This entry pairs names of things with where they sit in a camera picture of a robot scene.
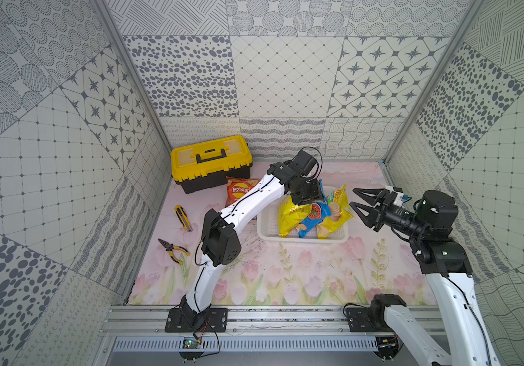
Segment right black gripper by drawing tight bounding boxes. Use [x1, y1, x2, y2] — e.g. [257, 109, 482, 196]
[349, 188, 427, 239]

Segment blue Lay's chip bag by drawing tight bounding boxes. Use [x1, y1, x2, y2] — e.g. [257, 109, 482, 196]
[296, 180, 331, 238]

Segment yellow Lay's bag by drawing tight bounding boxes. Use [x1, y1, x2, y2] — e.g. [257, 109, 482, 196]
[317, 185, 353, 239]
[278, 195, 312, 237]

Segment red Lay's chip bag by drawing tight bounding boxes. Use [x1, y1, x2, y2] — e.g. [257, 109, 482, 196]
[225, 177, 259, 207]

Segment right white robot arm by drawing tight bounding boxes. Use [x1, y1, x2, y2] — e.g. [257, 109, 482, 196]
[343, 186, 500, 365]

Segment white plastic mesh basket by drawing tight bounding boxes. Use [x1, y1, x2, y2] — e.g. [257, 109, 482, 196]
[257, 185, 353, 244]

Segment floral pink table mat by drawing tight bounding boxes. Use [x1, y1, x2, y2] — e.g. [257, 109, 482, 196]
[129, 185, 436, 306]

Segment yellow black toolbox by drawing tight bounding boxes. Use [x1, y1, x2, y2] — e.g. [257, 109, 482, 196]
[170, 135, 253, 194]

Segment yellow utility knife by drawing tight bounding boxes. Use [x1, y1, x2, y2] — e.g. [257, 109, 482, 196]
[174, 205, 193, 232]

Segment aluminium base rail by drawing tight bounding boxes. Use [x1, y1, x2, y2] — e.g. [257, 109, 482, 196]
[95, 305, 449, 361]

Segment yellow handled pliers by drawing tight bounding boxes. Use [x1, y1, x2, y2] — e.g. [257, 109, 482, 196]
[158, 239, 190, 265]

